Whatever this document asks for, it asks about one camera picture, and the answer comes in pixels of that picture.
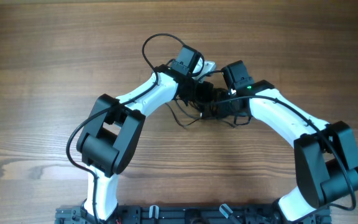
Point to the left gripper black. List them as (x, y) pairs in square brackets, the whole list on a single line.
[(204, 92)]

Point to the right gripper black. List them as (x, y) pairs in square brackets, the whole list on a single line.
[(221, 106)]

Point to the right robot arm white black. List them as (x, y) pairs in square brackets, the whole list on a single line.
[(326, 154)]

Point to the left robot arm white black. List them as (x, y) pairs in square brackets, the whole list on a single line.
[(109, 136)]

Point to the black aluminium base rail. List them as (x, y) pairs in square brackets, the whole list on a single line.
[(253, 213)]

